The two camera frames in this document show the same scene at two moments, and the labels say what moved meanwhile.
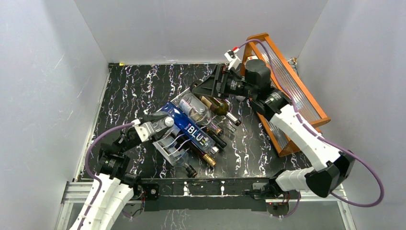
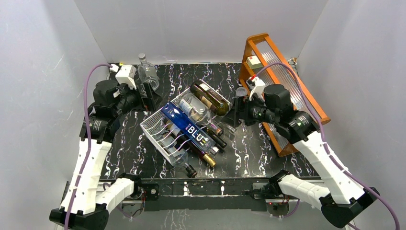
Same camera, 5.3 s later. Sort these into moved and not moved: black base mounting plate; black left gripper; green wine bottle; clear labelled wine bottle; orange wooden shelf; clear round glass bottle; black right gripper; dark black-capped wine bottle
Moved: black left gripper; black right gripper; clear round glass bottle
Not moved: black base mounting plate; clear labelled wine bottle; dark black-capped wine bottle; orange wooden shelf; green wine bottle
